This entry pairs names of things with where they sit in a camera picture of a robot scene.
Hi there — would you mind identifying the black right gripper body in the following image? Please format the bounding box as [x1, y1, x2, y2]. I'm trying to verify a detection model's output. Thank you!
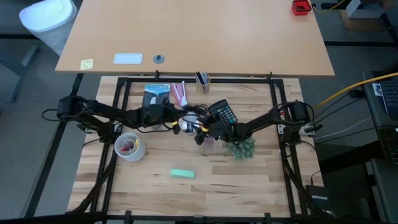
[207, 116, 241, 142]

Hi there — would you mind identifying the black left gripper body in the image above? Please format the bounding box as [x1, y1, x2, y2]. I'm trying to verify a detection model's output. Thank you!
[142, 103, 176, 126]

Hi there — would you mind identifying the black keyboard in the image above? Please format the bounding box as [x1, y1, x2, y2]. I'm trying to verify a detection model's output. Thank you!
[207, 99, 239, 126]
[379, 78, 398, 121]

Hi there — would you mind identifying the blue book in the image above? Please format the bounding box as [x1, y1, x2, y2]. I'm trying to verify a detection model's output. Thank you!
[142, 83, 172, 107]

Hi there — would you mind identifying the faux succulent in grey pot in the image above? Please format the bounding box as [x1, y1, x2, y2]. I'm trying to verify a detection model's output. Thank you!
[226, 136, 257, 161]

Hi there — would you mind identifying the white stick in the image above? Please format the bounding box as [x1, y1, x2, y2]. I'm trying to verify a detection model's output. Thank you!
[180, 80, 189, 108]

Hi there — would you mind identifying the mint green stapler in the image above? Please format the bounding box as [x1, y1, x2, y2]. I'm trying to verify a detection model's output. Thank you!
[170, 168, 196, 180]

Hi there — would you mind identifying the white textured cup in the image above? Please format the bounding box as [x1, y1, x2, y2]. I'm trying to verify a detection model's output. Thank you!
[114, 131, 147, 163]

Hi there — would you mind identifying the white rectangular card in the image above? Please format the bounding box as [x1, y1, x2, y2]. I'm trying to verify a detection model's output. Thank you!
[113, 53, 144, 65]

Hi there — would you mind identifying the yellow sticky note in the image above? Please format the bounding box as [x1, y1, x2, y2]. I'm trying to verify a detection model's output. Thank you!
[80, 58, 95, 71]

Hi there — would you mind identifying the light wooden desk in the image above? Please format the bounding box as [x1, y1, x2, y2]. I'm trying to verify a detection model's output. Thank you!
[55, 0, 336, 78]

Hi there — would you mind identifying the black network router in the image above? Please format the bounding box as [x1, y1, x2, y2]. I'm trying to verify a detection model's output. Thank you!
[305, 184, 331, 216]

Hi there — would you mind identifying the white trash bin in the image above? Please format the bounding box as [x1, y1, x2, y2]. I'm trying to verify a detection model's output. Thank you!
[18, 0, 78, 57]

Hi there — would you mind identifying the red box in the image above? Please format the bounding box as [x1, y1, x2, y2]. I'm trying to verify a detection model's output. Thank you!
[291, 0, 313, 17]

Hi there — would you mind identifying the cardboard box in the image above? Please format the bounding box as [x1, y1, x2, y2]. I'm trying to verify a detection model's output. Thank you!
[338, 8, 387, 32]

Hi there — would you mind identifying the wire mesh pen cup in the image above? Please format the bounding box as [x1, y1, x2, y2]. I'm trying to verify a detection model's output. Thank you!
[195, 72, 211, 95]

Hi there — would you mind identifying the black metal rig frame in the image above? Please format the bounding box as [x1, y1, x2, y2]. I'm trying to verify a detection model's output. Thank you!
[0, 70, 398, 224]

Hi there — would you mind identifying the black cable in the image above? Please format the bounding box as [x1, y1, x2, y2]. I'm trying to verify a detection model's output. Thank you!
[41, 108, 64, 123]

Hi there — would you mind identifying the white cable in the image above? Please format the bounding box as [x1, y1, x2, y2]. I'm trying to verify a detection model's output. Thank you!
[313, 116, 374, 141]

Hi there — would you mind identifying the thin yellow cable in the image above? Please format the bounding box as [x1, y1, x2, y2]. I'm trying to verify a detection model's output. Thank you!
[312, 0, 346, 14]

